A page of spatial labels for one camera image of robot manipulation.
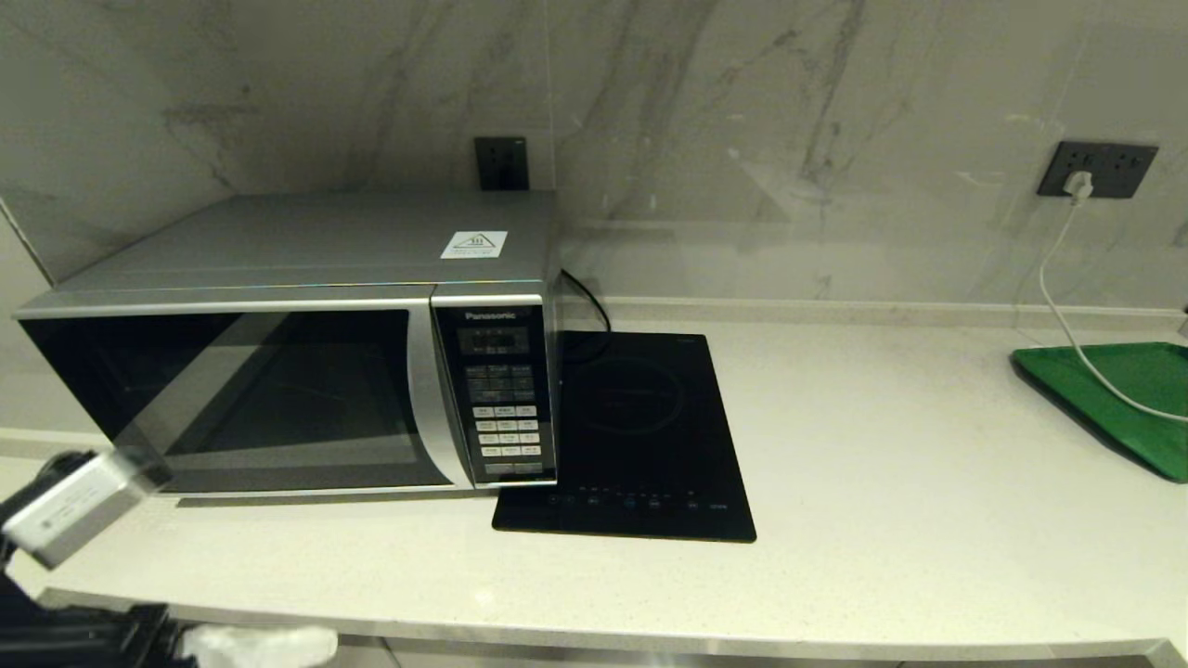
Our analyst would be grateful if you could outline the small black wall socket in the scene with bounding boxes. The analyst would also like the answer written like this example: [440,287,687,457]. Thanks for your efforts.
[474,136,531,192]

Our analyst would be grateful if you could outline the silver Panasonic microwave oven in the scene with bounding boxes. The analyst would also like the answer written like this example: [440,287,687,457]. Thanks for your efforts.
[11,190,564,497]

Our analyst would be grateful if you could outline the black cable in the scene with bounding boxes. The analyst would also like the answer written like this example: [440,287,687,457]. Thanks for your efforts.
[558,266,613,365]

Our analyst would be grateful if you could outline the green plastic tray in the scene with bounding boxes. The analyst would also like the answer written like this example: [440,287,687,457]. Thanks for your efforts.
[1010,341,1188,484]

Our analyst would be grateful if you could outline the white power cable with plug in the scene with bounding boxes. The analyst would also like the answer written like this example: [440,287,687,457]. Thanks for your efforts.
[1038,170,1188,423]

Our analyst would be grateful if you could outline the white warning sticker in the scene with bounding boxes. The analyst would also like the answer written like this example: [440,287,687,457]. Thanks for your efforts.
[441,230,510,260]

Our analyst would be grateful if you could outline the wide black wall socket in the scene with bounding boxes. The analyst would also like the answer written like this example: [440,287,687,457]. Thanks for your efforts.
[1037,140,1160,199]

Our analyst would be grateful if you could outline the black induction cooktop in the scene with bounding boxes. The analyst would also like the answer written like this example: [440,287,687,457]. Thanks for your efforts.
[491,330,758,545]

